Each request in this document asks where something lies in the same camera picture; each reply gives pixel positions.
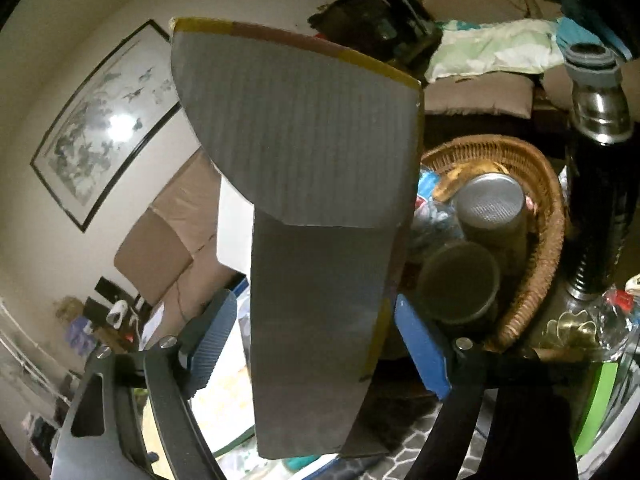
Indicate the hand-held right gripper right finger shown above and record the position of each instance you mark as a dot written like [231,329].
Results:
[421,347]

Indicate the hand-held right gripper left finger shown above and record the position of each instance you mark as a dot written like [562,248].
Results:
[215,341]

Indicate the grey cardboard box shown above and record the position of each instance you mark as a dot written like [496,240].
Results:
[310,160]

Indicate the short metal can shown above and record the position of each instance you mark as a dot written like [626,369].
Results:
[457,280]

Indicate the brown sofa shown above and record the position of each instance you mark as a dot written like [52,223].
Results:
[160,250]

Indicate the stack of blue boxes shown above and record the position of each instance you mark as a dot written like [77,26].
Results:
[77,335]

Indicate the clear plastic bag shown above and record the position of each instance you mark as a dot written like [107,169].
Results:
[432,210]

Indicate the tall metal can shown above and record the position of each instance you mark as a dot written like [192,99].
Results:
[492,215]

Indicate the gold flower-shaped dish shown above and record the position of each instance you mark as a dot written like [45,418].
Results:
[572,327]

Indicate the wicker basket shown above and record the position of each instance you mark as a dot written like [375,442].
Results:
[542,240]

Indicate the brown banana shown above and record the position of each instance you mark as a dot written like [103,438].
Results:
[457,177]

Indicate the green box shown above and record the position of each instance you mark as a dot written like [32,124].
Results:
[600,405]

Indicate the black steel thermos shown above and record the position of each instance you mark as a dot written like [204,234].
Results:
[597,185]

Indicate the framed ink painting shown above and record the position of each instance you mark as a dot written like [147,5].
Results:
[100,125]

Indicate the brown seat cushion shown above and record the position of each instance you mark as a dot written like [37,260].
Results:
[480,97]

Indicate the light green pillow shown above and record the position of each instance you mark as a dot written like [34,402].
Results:
[490,47]

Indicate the blue cloth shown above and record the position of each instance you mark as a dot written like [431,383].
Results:
[595,15]

